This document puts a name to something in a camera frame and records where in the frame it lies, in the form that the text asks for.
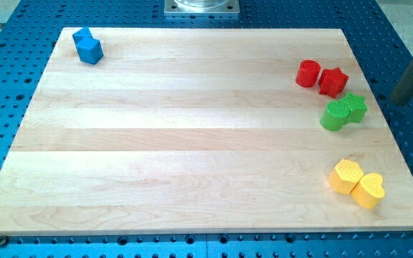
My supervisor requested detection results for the green cylinder block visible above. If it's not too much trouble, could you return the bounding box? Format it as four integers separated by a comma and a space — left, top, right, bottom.
320, 100, 350, 131

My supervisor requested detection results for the red cylinder block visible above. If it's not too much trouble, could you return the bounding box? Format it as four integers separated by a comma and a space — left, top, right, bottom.
295, 59, 321, 87

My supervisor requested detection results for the blue block behind cube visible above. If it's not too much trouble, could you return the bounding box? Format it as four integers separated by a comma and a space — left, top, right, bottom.
72, 27, 92, 45

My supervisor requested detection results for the wooden board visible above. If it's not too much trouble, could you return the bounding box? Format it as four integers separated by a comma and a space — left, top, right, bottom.
0, 27, 413, 236

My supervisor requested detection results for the yellow heart block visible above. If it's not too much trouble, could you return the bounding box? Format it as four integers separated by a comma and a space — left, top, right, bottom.
351, 173, 386, 209

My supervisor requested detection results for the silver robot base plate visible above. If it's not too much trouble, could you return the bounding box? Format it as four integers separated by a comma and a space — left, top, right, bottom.
164, 0, 240, 14

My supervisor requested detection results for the red star block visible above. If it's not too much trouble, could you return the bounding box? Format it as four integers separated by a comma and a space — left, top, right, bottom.
318, 67, 349, 98

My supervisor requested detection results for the green star block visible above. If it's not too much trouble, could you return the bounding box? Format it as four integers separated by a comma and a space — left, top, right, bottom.
340, 92, 368, 124

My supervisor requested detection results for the yellow hexagon block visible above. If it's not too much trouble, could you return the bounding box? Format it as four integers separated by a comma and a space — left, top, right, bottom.
328, 159, 364, 195

